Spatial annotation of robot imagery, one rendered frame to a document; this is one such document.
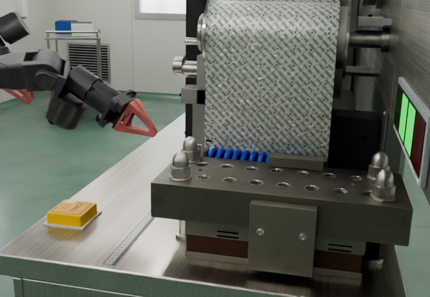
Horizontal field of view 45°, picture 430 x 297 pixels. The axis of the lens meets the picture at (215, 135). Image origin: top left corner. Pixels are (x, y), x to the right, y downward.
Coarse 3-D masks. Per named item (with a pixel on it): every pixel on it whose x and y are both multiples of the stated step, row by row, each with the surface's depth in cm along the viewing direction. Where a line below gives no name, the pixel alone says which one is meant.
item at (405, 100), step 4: (404, 96) 63; (404, 100) 62; (404, 104) 62; (404, 108) 62; (404, 112) 61; (404, 116) 61; (400, 120) 65; (404, 120) 61; (400, 124) 64; (404, 124) 61; (400, 128) 64; (404, 128) 60; (400, 132) 64
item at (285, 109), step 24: (216, 72) 97; (240, 72) 96; (264, 72) 95; (288, 72) 94; (312, 72) 93; (216, 96) 98; (240, 96) 97; (264, 96) 96; (288, 96) 95; (312, 96) 94; (216, 120) 99; (240, 120) 98; (264, 120) 97; (288, 120) 96; (312, 120) 95; (216, 144) 100; (240, 144) 99; (264, 144) 98; (288, 144) 97; (312, 144) 96
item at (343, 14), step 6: (342, 6) 94; (342, 12) 92; (342, 18) 91; (342, 24) 91; (342, 30) 91; (342, 36) 91; (342, 42) 91; (342, 48) 91; (336, 54) 92; (342, 54) 92; (336, 60) 93; (342, 60) 93; (336, 66) 95; (342, 66) 94
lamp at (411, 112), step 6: (408, 108) 59; (408, 114) 58; (414, 114) 54; (408, 120) 58; (414, 120) 54; (408, 126) 58; (408, 132) 57; (408, 138) 57; (408, 144) 57; (408, 150) 56
